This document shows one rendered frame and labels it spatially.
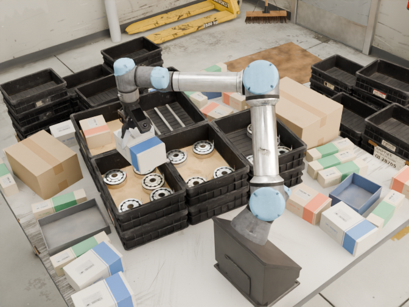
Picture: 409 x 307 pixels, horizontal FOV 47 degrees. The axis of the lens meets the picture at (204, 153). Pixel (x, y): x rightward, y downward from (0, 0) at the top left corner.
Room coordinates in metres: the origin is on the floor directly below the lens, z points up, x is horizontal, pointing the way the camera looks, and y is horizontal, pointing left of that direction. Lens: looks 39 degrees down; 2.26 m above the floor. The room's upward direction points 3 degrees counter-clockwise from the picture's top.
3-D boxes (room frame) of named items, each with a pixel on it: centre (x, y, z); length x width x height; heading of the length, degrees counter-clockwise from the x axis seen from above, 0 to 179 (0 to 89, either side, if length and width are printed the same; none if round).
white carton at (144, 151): (1.51, 0.26, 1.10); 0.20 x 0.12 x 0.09; 35
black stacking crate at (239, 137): (1.78, -0.25, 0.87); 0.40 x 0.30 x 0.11; 24
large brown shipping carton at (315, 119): (2.09, -0.48, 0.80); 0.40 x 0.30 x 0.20; 36
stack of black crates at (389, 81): (2.79, -1.30, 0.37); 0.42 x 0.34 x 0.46; 35
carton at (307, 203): (1.49, -0.45, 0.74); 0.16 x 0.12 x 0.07; 43
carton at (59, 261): (1.29, 0.53, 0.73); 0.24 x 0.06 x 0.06; 122
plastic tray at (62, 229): (1.44, 0.59, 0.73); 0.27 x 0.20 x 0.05; 116
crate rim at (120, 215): (1.54, 0.30, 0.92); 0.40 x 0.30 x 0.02; 24
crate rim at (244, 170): (1.66, 0.02, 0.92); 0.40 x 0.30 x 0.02; 24
